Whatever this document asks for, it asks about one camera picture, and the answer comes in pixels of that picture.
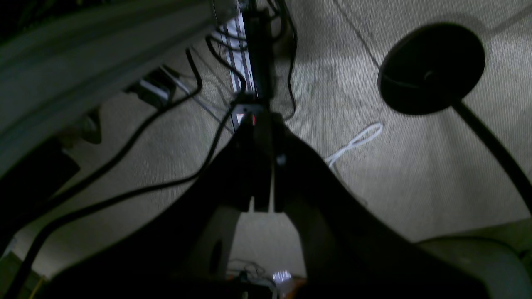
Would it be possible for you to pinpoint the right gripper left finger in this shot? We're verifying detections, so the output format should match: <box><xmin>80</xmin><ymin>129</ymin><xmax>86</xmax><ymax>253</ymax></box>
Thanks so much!
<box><xmin>46</xmin><ymin>113</ymin><xmax>272</xmax><ymax>299</ymax></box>

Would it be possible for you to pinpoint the black stand pole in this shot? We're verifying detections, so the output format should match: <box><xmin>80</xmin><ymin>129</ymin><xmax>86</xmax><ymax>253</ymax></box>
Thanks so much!
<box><xmin>451</xmin><ymin>102</ymin><xmax>532</xmax><ymax>212</ymax></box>

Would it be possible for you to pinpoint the white floor cable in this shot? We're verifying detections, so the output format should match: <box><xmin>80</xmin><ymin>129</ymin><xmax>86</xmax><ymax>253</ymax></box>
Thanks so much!
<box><xmin>324</xmin><ymin>122</ymin><xmax>384</xmax><ymax>175</ymax></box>

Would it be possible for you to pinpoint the black floor power strip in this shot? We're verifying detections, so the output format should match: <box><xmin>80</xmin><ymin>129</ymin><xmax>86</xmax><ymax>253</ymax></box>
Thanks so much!
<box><xmin>224</xmin><ymin>0</ymin><xmax>275</xmax><ymax>130</ymax></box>

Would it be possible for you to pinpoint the black round base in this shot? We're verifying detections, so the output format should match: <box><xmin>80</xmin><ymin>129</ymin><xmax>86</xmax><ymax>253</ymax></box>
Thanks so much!
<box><xmin>378</xmin><ymin>22</ymin><xmax>486</xmax><ymax>115</ymax></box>

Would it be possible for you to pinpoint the thick black floor cable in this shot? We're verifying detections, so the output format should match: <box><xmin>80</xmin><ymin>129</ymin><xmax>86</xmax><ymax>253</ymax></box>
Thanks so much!
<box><xmin>0</xmin><ymin>37</ymin><xmax>250</xmax><ymax>299</ymax></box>

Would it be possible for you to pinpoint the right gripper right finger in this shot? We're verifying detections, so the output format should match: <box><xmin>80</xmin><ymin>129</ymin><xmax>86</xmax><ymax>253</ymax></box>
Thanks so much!
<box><xmin>272</xmin><ymin>113</ymin><xmax>490</xmax><ymax>299</ymax></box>

